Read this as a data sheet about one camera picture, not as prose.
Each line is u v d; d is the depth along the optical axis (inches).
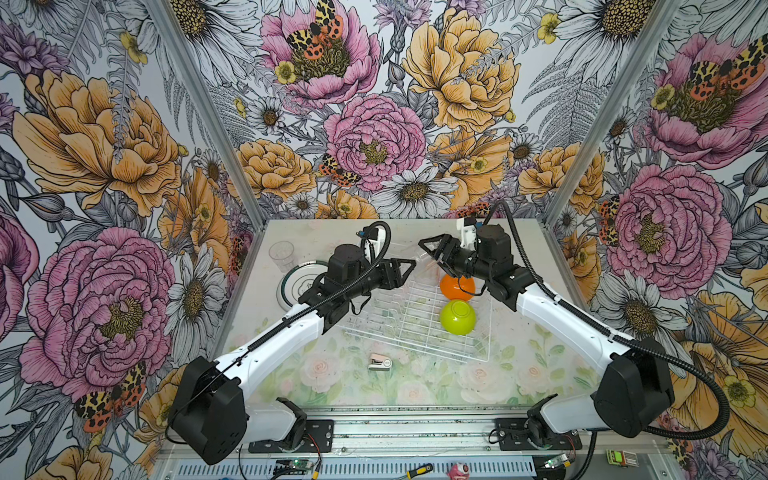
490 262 24.2
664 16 28.2
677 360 15.7
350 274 23.1
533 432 26.2
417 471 27.4
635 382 16.2
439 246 27.8
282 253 42.4
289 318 20.4
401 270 27.8
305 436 28.8
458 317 34.3
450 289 38.4
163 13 27.8
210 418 15.8
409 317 37.1
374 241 26.0
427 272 38.6
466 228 29.2
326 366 33.6
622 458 27.1
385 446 28.9
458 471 25.9
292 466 28.1
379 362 33.5
